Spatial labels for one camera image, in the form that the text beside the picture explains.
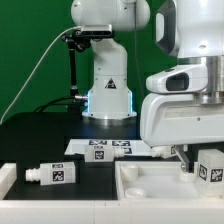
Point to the white marker sheet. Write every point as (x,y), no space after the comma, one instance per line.
(131,147)

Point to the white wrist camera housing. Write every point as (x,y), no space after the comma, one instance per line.
(179,79)

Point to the white U-shaped obstacle wall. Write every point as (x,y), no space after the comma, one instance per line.
(126,211)

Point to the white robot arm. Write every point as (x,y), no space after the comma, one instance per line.
(192,31)

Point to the black camera stand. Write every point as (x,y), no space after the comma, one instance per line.
(77,99)

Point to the grey camera on stand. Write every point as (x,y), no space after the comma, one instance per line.
(97,31)

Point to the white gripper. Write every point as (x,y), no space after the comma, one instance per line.
(177,119)

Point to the white square table top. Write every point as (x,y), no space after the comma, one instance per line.
(162,180)

